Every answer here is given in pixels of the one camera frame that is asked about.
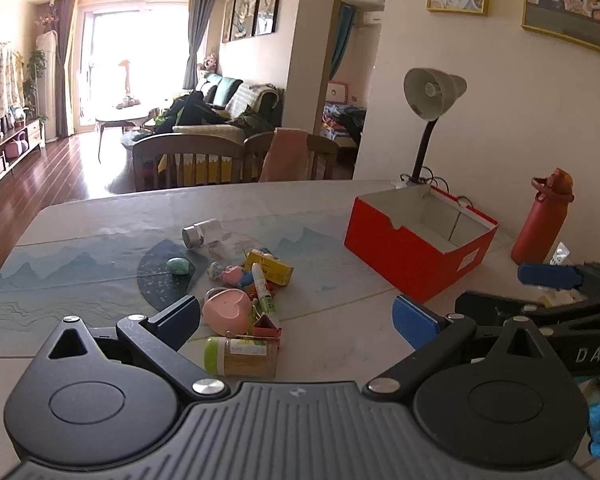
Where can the wooden chair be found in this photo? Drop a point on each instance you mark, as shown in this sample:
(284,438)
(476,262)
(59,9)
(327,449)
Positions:
(180,147)
(325,152)

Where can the red cardboard box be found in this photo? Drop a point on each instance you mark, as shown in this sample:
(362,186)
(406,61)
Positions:
(405,260)

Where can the wall air conditioner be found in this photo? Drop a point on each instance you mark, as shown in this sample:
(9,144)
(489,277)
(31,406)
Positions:
(370,18)

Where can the wooden TV cabinet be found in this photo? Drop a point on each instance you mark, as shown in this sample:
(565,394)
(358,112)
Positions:
(10,142)

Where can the pink cloth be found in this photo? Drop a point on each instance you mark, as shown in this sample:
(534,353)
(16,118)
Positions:
(285,155)

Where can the grey desk lamp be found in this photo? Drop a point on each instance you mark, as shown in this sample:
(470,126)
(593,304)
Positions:
(432,92)

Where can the green-capped jar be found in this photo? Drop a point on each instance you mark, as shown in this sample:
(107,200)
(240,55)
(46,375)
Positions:
(240,357)

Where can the white standing air conditioner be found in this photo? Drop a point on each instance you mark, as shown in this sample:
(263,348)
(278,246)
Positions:
(49,85)

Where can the white throw blanket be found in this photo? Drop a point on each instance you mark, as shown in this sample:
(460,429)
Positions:
(250,97)

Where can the beige sofa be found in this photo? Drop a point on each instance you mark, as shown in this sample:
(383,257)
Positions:
(215,131)

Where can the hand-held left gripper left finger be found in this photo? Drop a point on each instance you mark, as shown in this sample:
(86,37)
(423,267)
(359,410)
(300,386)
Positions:
(180,317)

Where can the potted plant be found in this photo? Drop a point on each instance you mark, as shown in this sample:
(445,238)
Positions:
(36,65)

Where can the hanging floral clothes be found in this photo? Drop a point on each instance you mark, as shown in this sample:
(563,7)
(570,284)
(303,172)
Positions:
(0,80)

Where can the white bottle silver cap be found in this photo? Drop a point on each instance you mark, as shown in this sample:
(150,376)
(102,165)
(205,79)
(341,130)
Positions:
(207,231)

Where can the white printed packet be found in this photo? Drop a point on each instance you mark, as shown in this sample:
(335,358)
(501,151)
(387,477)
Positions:
(560,254)

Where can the pink toy figure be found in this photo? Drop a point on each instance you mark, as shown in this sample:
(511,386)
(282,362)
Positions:
(232,276)

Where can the yellow box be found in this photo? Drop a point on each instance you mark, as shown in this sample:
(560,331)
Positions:
(275,270)

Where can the pink heart-shaped box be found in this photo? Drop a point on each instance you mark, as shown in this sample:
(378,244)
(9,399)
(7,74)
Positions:
(225,310)

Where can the dark clothing pile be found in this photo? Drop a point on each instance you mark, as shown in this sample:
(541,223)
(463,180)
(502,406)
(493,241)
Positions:
(190,110)

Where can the pink binder clip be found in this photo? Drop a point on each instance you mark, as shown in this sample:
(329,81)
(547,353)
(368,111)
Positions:
(266,330)

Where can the grey curtain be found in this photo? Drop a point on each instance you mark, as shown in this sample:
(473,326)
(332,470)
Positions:
(200,25)
(64,50)

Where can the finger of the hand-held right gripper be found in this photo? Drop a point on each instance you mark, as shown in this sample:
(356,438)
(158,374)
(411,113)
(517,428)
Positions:
(545,275)
(485,305)

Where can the bed with colourful bedding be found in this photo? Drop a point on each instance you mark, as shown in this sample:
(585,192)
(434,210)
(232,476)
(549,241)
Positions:
(340,122)

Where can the white marker pen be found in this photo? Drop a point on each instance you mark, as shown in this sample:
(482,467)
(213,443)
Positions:
(261,290)

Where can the green egg-shaped toy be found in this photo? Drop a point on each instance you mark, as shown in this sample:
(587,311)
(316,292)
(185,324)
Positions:
(178,266)

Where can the red water bottle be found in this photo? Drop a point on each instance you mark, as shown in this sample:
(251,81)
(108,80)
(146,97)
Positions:
(540,220)

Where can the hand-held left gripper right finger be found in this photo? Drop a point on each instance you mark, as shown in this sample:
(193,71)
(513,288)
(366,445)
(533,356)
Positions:
(415,322)

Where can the dark framed picture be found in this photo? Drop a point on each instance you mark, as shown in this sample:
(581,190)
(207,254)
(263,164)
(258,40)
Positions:
(247,10)
(269,0)
(228,20)

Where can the coffee table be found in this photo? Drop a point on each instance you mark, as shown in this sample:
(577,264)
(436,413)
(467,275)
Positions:
(125,116)

